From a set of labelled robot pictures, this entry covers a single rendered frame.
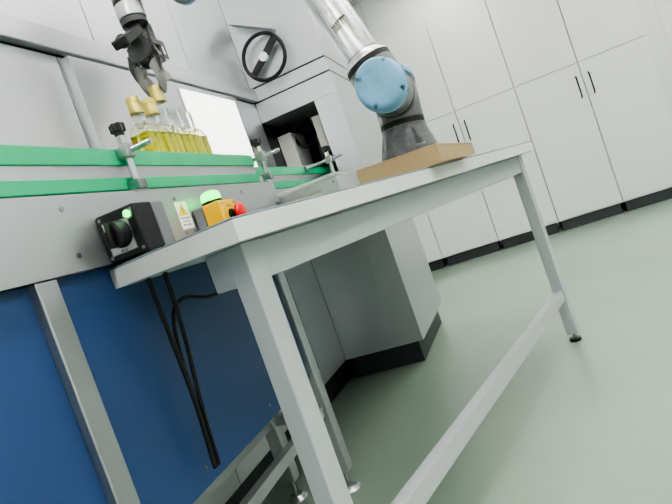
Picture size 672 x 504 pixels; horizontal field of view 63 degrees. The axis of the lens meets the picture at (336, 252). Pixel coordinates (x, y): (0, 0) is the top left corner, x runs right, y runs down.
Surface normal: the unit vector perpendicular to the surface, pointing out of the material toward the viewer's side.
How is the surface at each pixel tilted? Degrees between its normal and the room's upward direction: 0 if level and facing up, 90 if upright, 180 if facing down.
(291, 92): 90
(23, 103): 90
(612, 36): 90
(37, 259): 90
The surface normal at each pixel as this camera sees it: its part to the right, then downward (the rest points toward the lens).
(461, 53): -0.29, 0.15
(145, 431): 0.90, -0.30
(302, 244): 0.77, -0.25
